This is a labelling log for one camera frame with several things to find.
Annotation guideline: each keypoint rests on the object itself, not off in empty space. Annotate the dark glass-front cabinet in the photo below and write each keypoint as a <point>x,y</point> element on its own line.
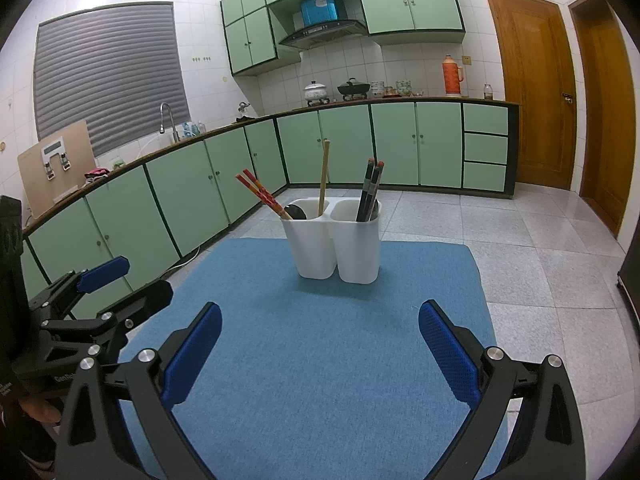
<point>631,280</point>

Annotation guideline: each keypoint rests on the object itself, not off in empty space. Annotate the bottles by sink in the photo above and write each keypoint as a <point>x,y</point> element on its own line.
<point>190,130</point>

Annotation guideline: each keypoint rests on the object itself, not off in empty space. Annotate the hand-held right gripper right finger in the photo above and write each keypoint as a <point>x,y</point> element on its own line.
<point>450,355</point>

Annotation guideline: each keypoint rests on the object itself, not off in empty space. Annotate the small glass jar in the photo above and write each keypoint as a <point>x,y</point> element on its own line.
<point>488,92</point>

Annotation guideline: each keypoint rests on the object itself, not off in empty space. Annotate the metal kettle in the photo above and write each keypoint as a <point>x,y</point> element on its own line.
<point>243,110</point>

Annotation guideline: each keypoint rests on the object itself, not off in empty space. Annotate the orange thermos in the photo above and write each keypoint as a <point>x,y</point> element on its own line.
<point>452,77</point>

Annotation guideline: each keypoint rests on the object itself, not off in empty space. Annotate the glass cup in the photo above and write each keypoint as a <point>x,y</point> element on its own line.
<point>404,88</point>
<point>377,90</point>

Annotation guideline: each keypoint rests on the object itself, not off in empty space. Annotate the black range hood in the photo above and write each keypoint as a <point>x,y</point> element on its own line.
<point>325,32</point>

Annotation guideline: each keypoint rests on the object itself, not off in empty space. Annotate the grey window blind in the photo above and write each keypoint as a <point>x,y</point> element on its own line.
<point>110,75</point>

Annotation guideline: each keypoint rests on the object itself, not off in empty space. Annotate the metal sink faucet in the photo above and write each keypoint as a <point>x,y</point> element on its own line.
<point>172,130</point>

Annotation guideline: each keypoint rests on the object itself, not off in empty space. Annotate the person's left hand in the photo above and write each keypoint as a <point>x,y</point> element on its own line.
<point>44,410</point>

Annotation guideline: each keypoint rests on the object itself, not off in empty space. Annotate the brown board with clips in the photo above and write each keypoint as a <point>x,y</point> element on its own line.
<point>80,150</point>

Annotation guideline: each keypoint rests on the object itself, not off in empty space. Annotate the white double utensil holder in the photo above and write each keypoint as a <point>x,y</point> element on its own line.
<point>357,250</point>

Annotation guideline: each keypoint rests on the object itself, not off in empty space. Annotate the black spoon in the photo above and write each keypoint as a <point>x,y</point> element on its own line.
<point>296,211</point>

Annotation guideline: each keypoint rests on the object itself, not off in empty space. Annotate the black chopstick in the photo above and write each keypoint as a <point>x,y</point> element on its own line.
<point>366,190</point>
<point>376,190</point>

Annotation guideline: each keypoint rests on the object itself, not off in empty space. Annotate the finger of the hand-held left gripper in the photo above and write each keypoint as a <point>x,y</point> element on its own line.
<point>145,300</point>
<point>102,270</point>

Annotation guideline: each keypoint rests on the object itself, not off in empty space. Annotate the red cloth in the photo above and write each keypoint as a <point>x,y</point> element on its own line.
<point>97,175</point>

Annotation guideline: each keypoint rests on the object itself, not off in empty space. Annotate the green base cabinets with counter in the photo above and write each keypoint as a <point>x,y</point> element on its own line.
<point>350,145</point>

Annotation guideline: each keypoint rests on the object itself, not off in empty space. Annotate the wooden door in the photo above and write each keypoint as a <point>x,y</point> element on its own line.
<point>607,110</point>
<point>535,85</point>

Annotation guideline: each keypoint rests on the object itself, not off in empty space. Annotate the blue mat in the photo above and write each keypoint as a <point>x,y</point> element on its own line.
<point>320,335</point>

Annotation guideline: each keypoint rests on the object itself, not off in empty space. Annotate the green wall cabinets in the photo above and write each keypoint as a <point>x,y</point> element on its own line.
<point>410,0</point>

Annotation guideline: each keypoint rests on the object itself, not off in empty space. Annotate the white cooking pot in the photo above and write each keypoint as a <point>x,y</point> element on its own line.
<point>315,92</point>

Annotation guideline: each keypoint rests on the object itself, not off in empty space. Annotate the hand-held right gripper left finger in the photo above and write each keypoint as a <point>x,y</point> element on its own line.
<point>195,355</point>

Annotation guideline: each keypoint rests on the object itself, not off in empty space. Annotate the black wok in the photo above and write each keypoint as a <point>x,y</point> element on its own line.
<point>352,89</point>

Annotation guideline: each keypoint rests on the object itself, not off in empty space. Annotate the blue box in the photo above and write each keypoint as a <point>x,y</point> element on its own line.
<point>322,9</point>

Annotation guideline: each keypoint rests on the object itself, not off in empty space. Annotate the plain bamboo chopstick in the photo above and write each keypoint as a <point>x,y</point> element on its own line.
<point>324,180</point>

